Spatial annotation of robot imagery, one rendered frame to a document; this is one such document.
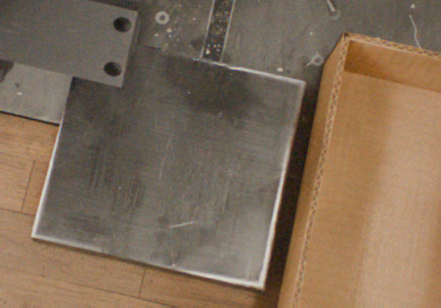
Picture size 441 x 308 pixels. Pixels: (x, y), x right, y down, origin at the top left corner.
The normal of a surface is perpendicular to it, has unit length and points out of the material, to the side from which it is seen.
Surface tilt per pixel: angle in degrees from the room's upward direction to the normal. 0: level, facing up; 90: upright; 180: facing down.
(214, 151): 0
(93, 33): 30
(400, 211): 0
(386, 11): 0
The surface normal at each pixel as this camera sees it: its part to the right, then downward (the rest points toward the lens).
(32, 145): 0.05, -0.25
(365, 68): -0.22, 0.94
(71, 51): -0.06, 0.25
